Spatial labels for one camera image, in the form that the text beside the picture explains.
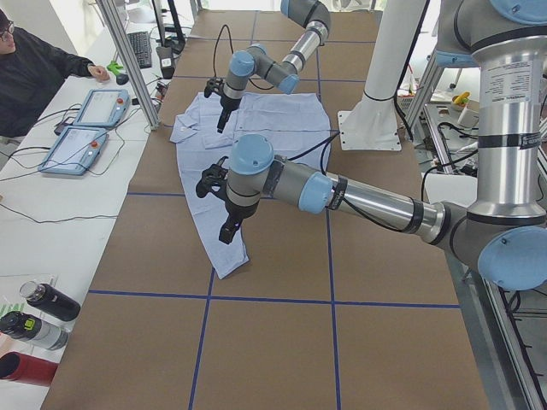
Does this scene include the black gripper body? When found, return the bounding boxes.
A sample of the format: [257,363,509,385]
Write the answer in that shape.
[221,95,242,112]
[223,199,256,228]

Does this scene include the light blue striped shirt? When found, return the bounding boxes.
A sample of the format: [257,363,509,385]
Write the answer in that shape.
[170,92,331,278]

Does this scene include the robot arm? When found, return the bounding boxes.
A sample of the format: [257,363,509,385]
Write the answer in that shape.
[215,1,546,290]
[204,1,331,133]

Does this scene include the person's hand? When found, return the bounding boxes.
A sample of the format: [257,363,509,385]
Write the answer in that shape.
[87,64,110,82]

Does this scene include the black keyboard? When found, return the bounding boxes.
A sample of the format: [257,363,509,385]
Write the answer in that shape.
[126,31,152,68]

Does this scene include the upper blue teach pendant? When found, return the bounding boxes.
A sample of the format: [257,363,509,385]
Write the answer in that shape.
[73,89,130,129]

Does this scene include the blue teach pendant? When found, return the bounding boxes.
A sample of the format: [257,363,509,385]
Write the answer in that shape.
[38,126,108,176]
[73,89,130,129]

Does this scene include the green plastic object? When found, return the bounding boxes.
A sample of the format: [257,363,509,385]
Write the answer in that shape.
[107,61,123,76]

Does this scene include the lower blue teach pendant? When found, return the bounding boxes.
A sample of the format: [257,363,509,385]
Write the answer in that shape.
[38,126,108,176]

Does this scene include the black water bottle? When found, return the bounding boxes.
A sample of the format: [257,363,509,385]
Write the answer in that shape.
[20,281,80,322]

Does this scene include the person in black jacket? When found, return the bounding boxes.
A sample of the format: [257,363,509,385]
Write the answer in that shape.
[1,14,99,138]

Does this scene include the yellow banana toy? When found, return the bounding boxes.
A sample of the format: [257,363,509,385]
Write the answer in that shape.
[452,91,470,108]

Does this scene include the red bottle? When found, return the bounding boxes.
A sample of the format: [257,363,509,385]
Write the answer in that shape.
[1,352,58,387]

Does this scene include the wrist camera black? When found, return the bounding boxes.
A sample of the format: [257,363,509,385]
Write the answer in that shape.
[203,77,224,98]
[196,155,228,201]

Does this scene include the white central pedestal column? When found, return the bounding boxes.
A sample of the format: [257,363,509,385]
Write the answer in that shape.
[338,0,429,151]

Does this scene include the aluminium frame post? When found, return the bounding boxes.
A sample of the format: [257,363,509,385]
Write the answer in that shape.
[97,0,160,131]

